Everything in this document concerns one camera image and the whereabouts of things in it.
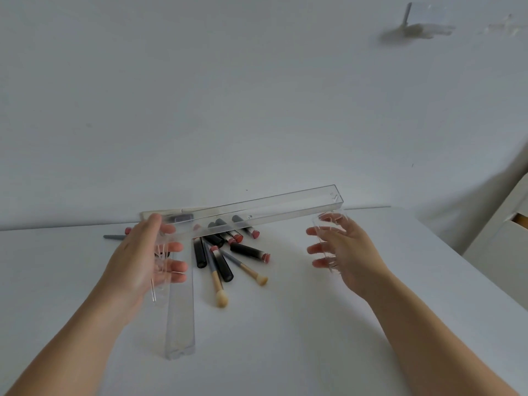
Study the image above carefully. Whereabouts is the person's left hand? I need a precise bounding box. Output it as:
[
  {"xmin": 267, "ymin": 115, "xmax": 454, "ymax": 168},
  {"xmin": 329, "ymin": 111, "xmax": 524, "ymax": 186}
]
[{"xmin": 97, "ymin": 213, "xmax": 189, "ymax": 322}]

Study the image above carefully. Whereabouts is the black lipstick with pink band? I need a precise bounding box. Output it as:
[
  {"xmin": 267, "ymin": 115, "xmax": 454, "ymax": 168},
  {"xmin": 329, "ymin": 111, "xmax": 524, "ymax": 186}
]
[{"xmin": 210, "ymin": 246, "xmax": 234, "ymax": 284}]

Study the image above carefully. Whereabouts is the person's right hand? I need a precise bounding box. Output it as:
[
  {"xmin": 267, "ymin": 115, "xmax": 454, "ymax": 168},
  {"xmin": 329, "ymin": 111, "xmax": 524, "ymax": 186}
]
[{"xmin": 306, "ymin": 213, "xmax": 392, "ymax": 299}]

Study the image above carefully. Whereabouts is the grey capped red lipstick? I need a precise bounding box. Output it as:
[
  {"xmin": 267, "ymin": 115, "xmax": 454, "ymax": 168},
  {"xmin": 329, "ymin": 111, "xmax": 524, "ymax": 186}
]
[
  {"xmin": 206, "ymin": 222, "xmax": 237, "ymax": 247},
  {"xmin": 231, "ymin": 215, "xmax": 260, "ymax": 239},
  {"xmin": 215, "ymin": 218, "xmax": 244, "ymax": 244}
]

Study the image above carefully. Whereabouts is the closed black lipstick tube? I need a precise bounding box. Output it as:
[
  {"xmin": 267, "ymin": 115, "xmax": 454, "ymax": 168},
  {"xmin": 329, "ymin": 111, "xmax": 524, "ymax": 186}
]
[{"xmin": 193, "ymin": 237, "xmax": 208, "ymax": 269}]

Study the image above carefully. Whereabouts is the white wall hook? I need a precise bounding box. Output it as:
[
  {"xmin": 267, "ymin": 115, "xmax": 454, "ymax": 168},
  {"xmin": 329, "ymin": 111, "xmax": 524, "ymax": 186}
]
[{"xmin": 401, "ymin": 2, "xmax": 457, "ymax": 40}]

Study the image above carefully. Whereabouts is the wide clear acrylic organizer tray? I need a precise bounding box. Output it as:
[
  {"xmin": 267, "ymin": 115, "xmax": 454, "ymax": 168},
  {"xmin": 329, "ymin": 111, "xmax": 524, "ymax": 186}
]
[{"xmin": 149, "ymin": 184, "xmax": 346, "ymax": 302}]

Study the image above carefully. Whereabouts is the white drawer cabinet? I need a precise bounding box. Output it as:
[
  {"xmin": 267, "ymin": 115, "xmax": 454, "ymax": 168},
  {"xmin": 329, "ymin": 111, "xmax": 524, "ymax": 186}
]
[{"xmin": 462, "ymin": 172, "xmax": 528, "ymax": 312}]

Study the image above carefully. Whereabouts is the open black lipstick red tip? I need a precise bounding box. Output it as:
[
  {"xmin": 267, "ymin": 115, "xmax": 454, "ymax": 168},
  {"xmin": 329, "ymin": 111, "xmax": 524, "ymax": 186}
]
[{"xmin": 230, "ymin": 242, "xmax": 271, "ymax": 263}]

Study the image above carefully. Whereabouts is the short wooden makeup brush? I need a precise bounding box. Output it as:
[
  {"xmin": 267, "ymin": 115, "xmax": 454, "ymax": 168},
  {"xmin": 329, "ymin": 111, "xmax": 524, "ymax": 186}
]
[{"xmin": 220, "ymin": 249, "xmax": 269, "ymax": 287}]

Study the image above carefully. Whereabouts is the person's left forearm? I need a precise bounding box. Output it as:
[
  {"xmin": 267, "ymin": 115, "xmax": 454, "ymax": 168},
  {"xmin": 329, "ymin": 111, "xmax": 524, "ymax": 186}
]
[{"xmin": 0, "ymin": 284, "xmax": 143, "ymax": 396}]

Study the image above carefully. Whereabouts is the narrow clear acrylic organizer tray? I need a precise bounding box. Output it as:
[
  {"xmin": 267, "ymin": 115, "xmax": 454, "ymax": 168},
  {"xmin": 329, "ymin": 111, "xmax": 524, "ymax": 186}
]
[{"xmin": 164, "ymin": 243, "xmax": 196, "ymax": 360}]

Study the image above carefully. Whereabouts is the person's right forearm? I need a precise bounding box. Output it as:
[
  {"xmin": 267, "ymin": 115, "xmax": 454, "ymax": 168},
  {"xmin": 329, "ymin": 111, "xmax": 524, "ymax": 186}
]
[{"xmin": 355, "ymin": 272, "xmax": 519, "ymax": 396}]

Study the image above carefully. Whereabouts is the grey handled makeup brush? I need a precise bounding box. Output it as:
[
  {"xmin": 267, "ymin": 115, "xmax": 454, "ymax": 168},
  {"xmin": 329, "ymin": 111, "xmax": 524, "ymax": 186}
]
[{"xmin": 201, "ymin": 238, "xmax": 229, "ymax": 308}]

